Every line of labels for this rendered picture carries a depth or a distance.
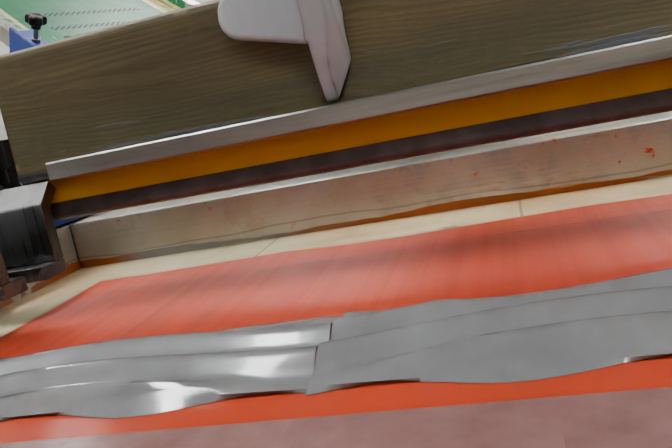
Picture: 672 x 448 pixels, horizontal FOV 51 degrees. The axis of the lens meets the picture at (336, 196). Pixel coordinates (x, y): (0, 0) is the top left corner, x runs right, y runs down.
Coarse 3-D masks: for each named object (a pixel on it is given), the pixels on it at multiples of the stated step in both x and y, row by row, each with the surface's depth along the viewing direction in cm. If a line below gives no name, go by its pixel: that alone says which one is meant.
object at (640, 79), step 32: (512, 96) 34; (544, 96) 34; (576, 96) 33; (608, 96) 33; (320, 128) 37; (352, 128) 36; (384, 128) 36; (416, 128) 35; (448, 128) 35; (160, 160) 39; (192, 160) 39; (224, 160) 38; (256, 160) 38; (64, 192) 41; (96, 192) 40
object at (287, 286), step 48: (384, 240) 41; (96, 288) 45; (144, 288) 42; (192, 288) 39; (240, 288) 37; (288, 288) 35; (336, 288) 33; (48, 336) 35; (96, 336) 34; (0, 432) 24; (48, 432) 23; (96, 432) 22; (144, 432) 22; (192, 432) 21; (240, 432) 20
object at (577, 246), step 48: (432, 240) 39; (480, 240) 36; (528, 240) 35; (576, 240) 33; (624, 240) 31; (384, 288) 32; (432, 288) 30; (480, 288) 29; (528, 288) 28; (384, 384) 22; (432, 384) 21; (480, 384) 20; (528, 384) 20; (576, 384) 19; (624, 384) 18; (288, 432) 20; (336, 432) 19; (384, 432) 19; (432, 432) 18; (480, 432) 18; (528, 432) 17; (576, 432) 17; (624, 432) 16
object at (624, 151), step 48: (528, 144) 44; (576, 144) 43; (624, 144) 42; (240, 192) 50; (288, 192) 48; (336, 192) 47; (384, 192) 46; (432, 192) 46; (480, 192) 45; (528, 192) 44; (96, 240) 52; (144, 240) 51; (192, 240) 50; (240, 240) 49
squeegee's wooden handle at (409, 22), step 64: (384, 0) 34; (448, 0) 33; (512, 0) 32; (576, 0) 32; (640, 0) 31; (0, 64) 39; (64, 64) 38; (128, 64) 37; (192, 64) 37; (256, 64) 36; (384, 64) 34; (448, 64) 34; (512, 64) 33; (64, 128) 39; (128, 128) 38; (192, 128) 37
